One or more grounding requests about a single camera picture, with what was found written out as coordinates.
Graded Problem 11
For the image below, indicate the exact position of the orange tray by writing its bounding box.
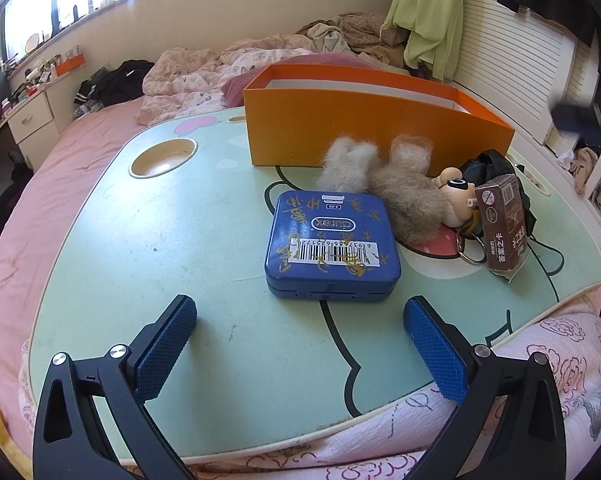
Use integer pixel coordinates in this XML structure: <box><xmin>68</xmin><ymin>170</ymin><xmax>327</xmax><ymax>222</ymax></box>
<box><xmin>50</xmin><ymin>52</ymin><xmax>87</xmax><ymax>78</ymax></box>

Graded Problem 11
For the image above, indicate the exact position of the yellow cloth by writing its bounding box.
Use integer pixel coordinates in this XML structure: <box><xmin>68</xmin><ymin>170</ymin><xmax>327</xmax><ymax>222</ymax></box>
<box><xmin>0</xmin><ymin>405</ymin><xmax>21</xmax><ymax>461</ymax></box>

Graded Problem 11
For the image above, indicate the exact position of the cartoon figure keychain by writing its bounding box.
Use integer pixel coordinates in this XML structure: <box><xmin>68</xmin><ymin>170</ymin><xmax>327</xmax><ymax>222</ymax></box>
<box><xmin>433</xmin><ymin>167</ymin><xmax>488</xmax><ymax>266</ymax></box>

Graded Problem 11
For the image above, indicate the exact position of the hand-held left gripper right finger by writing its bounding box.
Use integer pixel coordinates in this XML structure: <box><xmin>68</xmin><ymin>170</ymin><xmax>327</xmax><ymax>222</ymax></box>
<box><xmin>403</xmin><ymin>296</ymin><xmax>568</xmax><ymax>480</ymax></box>

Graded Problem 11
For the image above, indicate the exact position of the white louvered closet door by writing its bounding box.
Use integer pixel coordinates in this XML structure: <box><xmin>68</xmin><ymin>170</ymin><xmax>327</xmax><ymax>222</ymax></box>
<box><xmin>450</xmin><ymin>0</ymin><xmax>601</xmax><ymax>161</ymax></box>

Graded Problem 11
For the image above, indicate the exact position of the maroon pillow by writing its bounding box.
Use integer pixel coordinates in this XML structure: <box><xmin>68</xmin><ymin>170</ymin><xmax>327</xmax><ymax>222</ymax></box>
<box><xmin>220</xmin><ymin>52</ymin><xmax>381</xmax><ymax>108</ymax></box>

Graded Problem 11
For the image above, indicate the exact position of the orange cardboard box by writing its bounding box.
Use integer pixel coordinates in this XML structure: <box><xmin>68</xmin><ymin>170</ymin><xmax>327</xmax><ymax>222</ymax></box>
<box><xmin>244</xmin><ymin>64</ymin><xmax>517</xmax><ymax>167</ymax></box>

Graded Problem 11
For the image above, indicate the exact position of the black clothes heap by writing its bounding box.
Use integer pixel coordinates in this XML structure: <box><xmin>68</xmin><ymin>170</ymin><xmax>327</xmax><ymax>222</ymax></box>
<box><xmin>73</xmin><ymin>60</ymin><xmax>156</xmax><ymax>121</ymax></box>

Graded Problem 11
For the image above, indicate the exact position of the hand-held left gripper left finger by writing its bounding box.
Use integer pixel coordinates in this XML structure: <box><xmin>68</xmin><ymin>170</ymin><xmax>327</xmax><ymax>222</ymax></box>
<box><xmin>33</xmin><ymin>294</ymin><xmax>198</xmax><ymax>480</ymax></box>

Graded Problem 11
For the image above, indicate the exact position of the black lace-trimmed garment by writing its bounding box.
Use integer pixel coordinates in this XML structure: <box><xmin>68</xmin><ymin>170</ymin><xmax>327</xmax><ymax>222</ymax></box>
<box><xmin>460</xmin><ymin>149</ymin><xmax>538</xmax><ymax>241</ymax></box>

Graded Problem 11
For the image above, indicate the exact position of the clear bag of fluff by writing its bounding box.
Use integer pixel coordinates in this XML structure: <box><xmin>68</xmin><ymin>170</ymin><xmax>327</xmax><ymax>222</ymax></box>
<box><xmin>390</xmin><ymin>133</ymin><xmax>433</xmax><ymax>171</ymax></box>

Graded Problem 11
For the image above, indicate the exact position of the pink bedsheet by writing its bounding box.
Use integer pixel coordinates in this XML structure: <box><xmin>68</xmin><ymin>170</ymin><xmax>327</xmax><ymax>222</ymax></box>
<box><xmin>0</xmin><ymin>95</ymin><xmax>231</xmax><ymax>411</ymax></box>

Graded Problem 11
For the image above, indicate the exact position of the pink floral quilt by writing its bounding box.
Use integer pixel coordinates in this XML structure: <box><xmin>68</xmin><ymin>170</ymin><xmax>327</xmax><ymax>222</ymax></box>
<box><xmin>135</xmin><ymin>34</ymin><xmax>316</xmax><ymax>126</ymax></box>

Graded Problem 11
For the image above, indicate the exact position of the green cartoon desktop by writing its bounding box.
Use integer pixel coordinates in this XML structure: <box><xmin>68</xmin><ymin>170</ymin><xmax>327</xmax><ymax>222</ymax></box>
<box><xmin>28</xmin><ymin>106</ymin><xmax>601</xmax><ymax>468</ymax></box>

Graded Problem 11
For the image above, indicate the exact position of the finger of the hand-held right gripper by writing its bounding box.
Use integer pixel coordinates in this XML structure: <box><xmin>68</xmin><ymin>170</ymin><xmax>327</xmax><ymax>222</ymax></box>
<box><xmin>550</xmin><ymin>102</ymin><xmax>601</xmax><ymax>146</ymax></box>

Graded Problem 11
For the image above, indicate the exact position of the blue square tin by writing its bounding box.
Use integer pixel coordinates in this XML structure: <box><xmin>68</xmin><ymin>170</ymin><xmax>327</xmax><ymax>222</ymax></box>
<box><xmin>264</xmin><ymin>190</ymin><xmax>402</xmax><ymax>301</ymax></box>

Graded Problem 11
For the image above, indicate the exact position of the pile of beige clothes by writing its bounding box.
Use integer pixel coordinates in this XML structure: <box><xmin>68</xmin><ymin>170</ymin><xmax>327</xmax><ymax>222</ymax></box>
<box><xmin>295</xmin><ymin>12</ymin><xmax>411</xmax><ymax>68</ymax></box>

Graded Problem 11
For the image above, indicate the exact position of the rose print blanket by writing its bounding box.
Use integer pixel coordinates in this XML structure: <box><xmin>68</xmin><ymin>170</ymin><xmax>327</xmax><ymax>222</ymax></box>
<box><xmin>20</xmin><ymin>300</ymin><xmax>601</xmax><ymax>480</ymax></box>

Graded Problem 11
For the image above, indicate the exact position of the brown fur pompom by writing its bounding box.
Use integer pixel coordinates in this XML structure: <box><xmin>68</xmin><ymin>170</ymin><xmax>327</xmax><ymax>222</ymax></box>
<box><xmin>370</xmin><ymin>162</ymin><xmax>453</xmax><ymax>243</ymax></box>

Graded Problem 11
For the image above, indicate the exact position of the white drawer cabinet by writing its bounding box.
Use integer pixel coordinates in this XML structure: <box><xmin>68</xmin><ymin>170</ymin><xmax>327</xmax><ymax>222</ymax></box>
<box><xmin>8</xmin><ymin>91</ymin><xmax>61</xmax><ymax>166</ymax></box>

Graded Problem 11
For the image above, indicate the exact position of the brown drink carton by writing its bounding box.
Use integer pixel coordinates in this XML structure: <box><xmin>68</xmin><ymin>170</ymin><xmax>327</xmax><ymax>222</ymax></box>
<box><xmin>474</xmin><ymin>174</ymin><xmax>531</xmax><ymax>283</ymax></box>

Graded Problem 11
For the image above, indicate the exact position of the light green hanging garment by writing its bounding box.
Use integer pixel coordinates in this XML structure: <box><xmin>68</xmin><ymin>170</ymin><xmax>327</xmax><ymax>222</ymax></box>
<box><xmin>383</xmin><ymin>0</ymin><xmax>466</xmax><ymax>81</ymax></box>

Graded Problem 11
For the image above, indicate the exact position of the pink cloth heap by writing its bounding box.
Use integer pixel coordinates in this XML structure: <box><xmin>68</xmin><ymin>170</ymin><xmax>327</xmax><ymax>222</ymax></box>
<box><xmin>570</xmin><ymin>147</ymin><xmax>601</xmax><ymax>196</ymax></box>

